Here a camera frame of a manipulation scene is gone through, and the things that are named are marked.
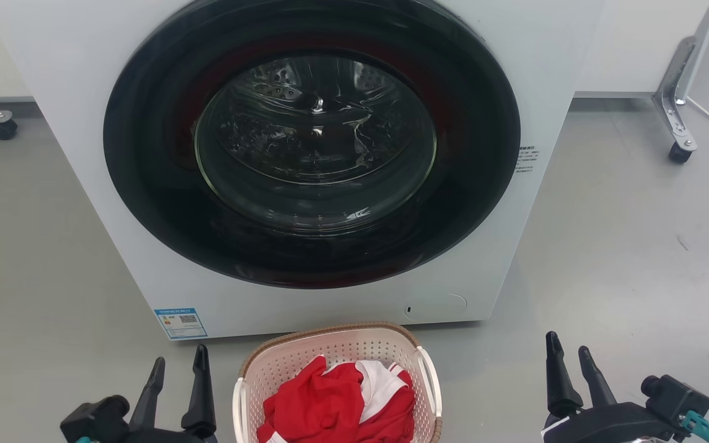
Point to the black round washer door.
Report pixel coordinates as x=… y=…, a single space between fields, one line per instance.
x=145 y=184

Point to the blue energy label sticker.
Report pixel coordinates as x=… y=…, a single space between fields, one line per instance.
x=180 y=323

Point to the black caster wheel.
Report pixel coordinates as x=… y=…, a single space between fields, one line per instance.
x=2 y=130
x=679 y=153

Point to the beige perforated laundry basket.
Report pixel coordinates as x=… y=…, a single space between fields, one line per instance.
x=330 y=344

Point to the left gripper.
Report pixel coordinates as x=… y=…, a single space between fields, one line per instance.
x=99 y=421

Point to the red and white garment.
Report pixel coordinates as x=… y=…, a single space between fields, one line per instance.
x=317 y=406

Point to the long grey metal frame leg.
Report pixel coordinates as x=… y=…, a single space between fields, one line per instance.
x=674 y=92

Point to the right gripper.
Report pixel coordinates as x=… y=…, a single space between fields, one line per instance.
x=625 y=424

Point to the white front-load washing machine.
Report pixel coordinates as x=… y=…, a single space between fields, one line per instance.
x=77 y=92

